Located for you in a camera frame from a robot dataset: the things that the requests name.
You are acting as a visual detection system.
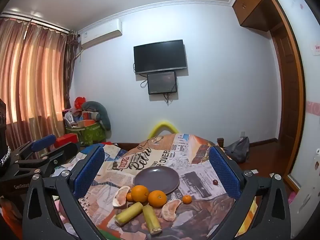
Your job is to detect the white wardrobe door pink stickers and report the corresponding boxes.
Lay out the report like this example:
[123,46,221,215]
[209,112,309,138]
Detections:
[275,0,320,193]

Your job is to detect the red box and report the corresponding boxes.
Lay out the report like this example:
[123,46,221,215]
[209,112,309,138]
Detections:
[54,133,78,148]

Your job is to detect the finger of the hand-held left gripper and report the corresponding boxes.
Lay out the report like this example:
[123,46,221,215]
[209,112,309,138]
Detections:
[11,142,78,180]
[10,134,57,160]

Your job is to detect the red plastic bag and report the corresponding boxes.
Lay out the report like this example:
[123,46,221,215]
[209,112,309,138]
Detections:
[74,96,87,110]

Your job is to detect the yellow-green sugarcane piece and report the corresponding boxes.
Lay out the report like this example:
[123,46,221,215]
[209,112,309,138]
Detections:
[114,202,144,226]
[142,205,162,235]

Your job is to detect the wooden bed frame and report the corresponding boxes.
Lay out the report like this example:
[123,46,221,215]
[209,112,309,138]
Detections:
[114,137,224,153]

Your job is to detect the grey backpack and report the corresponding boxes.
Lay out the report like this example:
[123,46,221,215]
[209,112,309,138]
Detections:
[224,137,250,163]

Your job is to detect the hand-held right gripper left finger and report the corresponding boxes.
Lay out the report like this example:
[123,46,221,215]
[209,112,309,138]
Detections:
[22,145,105,240]

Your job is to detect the black wall television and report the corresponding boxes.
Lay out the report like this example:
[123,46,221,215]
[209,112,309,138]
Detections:
[133,39,188,75]

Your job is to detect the orange cardboard box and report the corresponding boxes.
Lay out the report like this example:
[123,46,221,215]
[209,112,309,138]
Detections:
[77,119,97,127]

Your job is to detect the peeled pomelo piece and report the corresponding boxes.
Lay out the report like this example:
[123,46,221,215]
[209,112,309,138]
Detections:
[112,186,131,207]
[161,199,182,222]

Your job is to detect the wooden overhead cabinet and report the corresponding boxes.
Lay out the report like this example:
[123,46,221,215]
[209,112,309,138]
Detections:
[231,0,278,32]

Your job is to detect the grey round plate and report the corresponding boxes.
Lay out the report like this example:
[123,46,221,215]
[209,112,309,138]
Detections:
[134,166,180,195]

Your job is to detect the orange striped curtain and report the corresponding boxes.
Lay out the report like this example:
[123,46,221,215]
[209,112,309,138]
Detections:
[0,17,69,155]

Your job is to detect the small black wall monitor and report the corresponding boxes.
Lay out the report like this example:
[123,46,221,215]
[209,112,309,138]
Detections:
[147,71,178,95]

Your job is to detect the brown side curtain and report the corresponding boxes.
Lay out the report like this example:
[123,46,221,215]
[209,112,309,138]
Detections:
[62,30,80,110]

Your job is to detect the brown wooden door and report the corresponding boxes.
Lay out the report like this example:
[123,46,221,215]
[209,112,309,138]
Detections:
[270,22,307,188]

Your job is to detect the hanging black cable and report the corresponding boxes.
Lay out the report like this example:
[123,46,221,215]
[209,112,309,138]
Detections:
[162,92,175,104]

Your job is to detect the large orange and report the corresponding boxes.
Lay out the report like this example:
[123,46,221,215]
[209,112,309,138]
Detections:
[148,190,167,208]
[131,185,149,203]

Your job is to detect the yellow foam tube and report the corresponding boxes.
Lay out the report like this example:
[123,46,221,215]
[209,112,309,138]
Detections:
[147,120,179,139]

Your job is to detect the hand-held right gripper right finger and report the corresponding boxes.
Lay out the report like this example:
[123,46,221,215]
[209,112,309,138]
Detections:
[209,145,292,240]

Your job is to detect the white air conditioner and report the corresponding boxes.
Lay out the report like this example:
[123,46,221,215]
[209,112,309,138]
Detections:
[79,19,123,50]

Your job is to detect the newspaper printed blanket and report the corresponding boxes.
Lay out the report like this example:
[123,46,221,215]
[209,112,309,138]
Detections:
[54,133,258,240]

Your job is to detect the white case with stickers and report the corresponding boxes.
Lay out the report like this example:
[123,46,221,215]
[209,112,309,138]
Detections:
[287,147,320,240]

